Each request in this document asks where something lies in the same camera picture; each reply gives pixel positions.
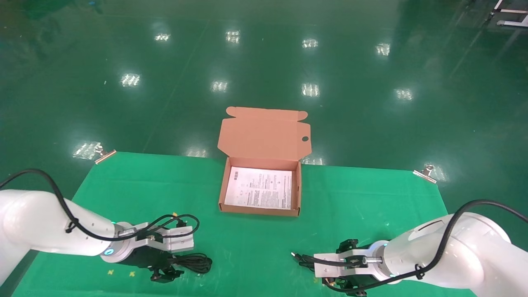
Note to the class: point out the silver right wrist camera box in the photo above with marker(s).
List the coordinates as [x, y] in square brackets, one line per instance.
[334, 266]

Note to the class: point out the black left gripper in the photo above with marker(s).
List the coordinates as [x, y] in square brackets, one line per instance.
[144, 255]

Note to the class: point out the orange cardboard box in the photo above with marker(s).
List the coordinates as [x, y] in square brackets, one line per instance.
[264, 132]

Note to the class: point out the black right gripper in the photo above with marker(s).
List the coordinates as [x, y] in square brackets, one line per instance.
[354, 282]

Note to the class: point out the white metal frame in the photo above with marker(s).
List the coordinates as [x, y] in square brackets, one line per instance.
[511, 18]

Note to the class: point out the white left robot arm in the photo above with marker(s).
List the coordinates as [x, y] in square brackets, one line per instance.
[37, 222]

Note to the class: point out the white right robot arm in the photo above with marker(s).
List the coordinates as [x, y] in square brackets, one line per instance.
[470, 255]

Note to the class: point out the metal binder clip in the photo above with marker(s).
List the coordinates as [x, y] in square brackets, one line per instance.
[105, 156]
[425, 174]

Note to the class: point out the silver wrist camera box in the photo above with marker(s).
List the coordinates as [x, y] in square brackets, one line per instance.
[173, 239]
[334, 266]

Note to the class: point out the green table mat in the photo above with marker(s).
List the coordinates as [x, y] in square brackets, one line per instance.
[247, 247]

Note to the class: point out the white printed instruction sheet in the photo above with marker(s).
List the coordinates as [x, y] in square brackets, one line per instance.
[260, 187]

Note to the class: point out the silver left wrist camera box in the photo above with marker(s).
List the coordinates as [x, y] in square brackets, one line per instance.
[173, 239]

